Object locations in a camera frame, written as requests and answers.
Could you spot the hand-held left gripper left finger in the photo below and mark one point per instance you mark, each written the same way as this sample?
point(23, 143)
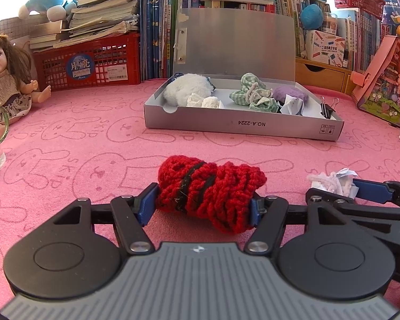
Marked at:
point(146, 206)

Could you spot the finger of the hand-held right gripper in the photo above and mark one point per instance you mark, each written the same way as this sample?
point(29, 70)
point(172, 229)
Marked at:
point(370, 211)
point(373, 191)

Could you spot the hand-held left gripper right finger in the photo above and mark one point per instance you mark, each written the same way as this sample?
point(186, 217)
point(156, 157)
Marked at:
point(256, 213)

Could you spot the red knitted yarn piece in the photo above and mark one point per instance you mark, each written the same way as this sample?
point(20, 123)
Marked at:
point(213, 186)

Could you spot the white paper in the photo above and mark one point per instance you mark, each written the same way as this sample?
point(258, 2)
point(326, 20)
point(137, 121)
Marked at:
point(291, 106)

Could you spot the purple plush toy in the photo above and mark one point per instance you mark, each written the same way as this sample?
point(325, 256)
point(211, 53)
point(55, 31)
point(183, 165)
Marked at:
point(291, 92)

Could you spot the green checked cloth scrunchie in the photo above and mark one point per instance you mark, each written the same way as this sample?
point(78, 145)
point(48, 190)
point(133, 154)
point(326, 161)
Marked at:
point(246, 85)

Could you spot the grey cardboard box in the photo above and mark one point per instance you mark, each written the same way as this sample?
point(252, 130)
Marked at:
point(236, 40)

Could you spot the black binder clip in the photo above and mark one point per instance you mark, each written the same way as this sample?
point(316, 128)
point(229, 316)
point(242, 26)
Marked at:
point(335, 105)
point(326, 110)

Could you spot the pink triangular pencil case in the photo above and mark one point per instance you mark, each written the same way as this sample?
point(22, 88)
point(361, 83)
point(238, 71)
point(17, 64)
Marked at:
point(383, 86)

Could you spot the pink bunny print mat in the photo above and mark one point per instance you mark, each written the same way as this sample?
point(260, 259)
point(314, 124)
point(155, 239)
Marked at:
point(70, 133)

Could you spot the crumpled white paper ball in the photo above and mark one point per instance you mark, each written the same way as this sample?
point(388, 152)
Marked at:
point(195, 100)

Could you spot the cream fabric pieces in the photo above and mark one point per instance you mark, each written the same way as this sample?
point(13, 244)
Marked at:
point(212, 102)

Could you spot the wooden drawer unit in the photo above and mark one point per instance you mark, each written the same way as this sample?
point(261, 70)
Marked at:
point(320, 73)

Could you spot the red plastic crate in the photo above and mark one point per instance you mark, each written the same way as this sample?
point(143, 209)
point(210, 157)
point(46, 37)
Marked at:
point(120, 60)

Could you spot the colourful printed carton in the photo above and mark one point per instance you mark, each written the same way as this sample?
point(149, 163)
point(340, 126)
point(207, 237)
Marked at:
point(323, 48)

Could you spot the row of upright blue books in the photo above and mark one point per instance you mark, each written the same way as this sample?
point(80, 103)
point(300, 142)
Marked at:
point(153, 33)

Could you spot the blue round plush toy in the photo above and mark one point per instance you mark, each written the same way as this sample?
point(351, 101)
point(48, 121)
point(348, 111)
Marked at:
point(311, 16)

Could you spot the stack of lying books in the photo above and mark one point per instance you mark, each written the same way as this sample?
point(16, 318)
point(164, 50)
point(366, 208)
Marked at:
point(100, 10)

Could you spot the row of shelf books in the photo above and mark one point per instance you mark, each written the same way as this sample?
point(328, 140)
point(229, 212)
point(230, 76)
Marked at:
point(286, 3)

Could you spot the brown haired doll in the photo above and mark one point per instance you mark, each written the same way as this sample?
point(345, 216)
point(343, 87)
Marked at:
point(0, 60)

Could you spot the white grid board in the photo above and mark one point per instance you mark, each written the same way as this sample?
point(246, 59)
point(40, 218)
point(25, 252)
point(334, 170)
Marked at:
point(13, 28)

